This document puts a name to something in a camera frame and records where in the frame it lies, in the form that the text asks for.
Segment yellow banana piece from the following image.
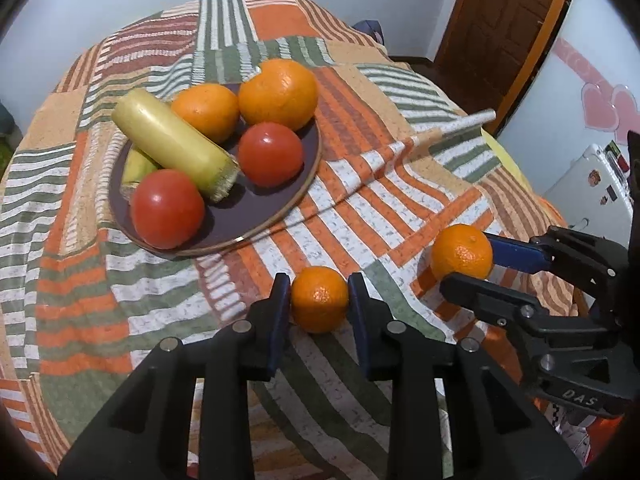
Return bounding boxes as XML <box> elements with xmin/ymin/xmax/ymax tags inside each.
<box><xmin>120</xmin><ymin>147</ymin><xmax>162</xmax><ymax>200</ymax></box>

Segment yellow corn cob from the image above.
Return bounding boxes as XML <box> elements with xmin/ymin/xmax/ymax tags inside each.
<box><xmin>111</xmin><ymin>88</ymin><xmax>240</xmax><ymax>204</ymax></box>

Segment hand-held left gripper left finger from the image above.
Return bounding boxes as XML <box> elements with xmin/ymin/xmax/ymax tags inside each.
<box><xmin>57</xmin><ymin>272</ymin><xmax>293</xmax><ymax>480</ymax></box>

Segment brown wooden door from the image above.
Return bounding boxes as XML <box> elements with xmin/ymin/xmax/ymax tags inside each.
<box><xmin>434</xmin><ymin>0</ymin><xmax>568</xmax><ymax>111</ymax></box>

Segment purple round plate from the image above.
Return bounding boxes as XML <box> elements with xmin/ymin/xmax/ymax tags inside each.
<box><xmin>108</xmin><ymin>82</ymin><xmax>323</xmax><ymax>257</ymax></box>

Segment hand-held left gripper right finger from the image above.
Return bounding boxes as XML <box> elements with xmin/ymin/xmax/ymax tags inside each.
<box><xmin>347</xmin><ymin>272</ymin><xmax>584</xmax><ymax>480</ymax></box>

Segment red tomato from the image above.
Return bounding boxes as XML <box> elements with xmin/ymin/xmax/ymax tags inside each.
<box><xmin>237</xmin><ymin>122</ymin><xmax>305</xmax><ymax>189</ymax></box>
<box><xmin>130</xmin><ymin>169</ymin><xmax>207</xmax><ymax>251</ymax></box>

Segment small tangerine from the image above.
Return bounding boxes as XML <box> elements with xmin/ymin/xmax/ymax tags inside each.
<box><xmin>431</xmin><ymin>223</ymin><xmax>494</xmax><ymax>282</ymax></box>
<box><xmin>291</xmin><ymin>266</ymin><xmax>350</xmax><ymax>335</ymax></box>

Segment white small fridge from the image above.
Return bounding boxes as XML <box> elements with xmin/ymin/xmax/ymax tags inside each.
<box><xmin>542</xmin><ymin>143</ymin><xmax>635</xmax><ymax>246</ymax></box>

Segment striped patchwork blanket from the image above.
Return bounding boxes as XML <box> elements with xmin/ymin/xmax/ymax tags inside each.
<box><xmin>0</xmin><ymin>0</ymin><xmax>593</xmax><ymax>480</ymax></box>

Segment large orange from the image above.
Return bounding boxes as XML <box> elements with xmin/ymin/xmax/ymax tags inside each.
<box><xmin>171</xmin><ymin>83</ymin><xmax>241</xmax><ymax>145</ymax></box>
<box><xmin>238</xmin><ymin>58</ymin><xmax>319</xmax><ymax>132</ymax></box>

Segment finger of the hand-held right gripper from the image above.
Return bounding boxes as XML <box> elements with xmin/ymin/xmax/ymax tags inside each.
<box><xmin>486</xmin><ymin>225</ymin><xmax>630</xmax><ymax>307</ymax></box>
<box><xmin>439</xmin><ymin>270</ymin><xmax>623</xmax><ymax>363</ymax></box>

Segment white sliding door heart stickers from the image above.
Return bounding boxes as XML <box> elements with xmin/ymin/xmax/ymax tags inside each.
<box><xmin>495</xmin><ymin>0</ymin><xmax>640</xmax><ymax>196</ymax></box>

